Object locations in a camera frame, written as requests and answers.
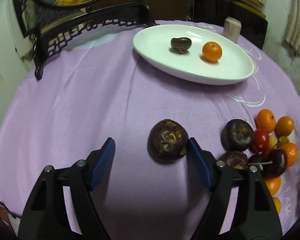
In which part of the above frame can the black carved wooden stand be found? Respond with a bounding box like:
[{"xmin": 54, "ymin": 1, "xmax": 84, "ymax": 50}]
[{"xmin": 13, "ymin": 0, "xmax": 156, "ymax": 80}]

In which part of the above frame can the yellow orange kumquat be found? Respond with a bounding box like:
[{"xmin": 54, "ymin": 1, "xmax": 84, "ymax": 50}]
[{"xmin": 272, "ymin": 197, "xmax": 281, "ymax": 214}]

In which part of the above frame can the dark red cherry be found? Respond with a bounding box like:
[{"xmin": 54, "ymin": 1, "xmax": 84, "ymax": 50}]
[{"xmin": 248, "ymin": 148, "xmax": 287, "ymax": 178}]

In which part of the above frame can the white ceramic cup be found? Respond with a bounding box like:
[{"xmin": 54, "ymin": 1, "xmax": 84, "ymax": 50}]
[{"xmin": 223, "ymin": 17, "xmax": 241, "ymax": 43}]

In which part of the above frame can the small orange kumquat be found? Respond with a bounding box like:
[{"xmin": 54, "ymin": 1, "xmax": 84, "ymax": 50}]
[{"xmin": 202, "ymin": 42, "xmax": 223, "ymax": 62}]

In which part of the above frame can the yellow cherry tomato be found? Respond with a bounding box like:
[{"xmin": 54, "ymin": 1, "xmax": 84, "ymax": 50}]
[{"xmin": 268, "ymin": 134, "xmax": 278, "ymax": 148}]

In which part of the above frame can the large dark water chestnut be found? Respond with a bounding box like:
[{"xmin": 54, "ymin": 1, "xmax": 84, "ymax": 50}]
[{"xmin": 147, "ymin": 119, "xmax": 189, "ymax": 162}]

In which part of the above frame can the red cherry tomato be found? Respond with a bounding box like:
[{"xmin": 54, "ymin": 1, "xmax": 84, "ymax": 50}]
[{"xmin": 252, "ymin": 129, "xmax": 270, "ymax": 153}]

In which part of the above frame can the checked curtain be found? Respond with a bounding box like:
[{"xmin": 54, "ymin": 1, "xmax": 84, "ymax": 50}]
[{"xmin": 285, "ymin": 0, "xmax": 300, "ymax": 55}]

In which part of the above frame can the white oval plate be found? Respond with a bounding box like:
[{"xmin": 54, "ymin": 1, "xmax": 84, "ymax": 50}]
[{"xmin": 133, "ymin": 24, "xmax": 254, "ymax": 85}]

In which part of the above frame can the purple tablecloth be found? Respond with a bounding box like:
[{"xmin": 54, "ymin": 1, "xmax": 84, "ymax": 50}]
[{"xmin": 0, "ymin": 26, "xmax": 300, "ymax": 239}]

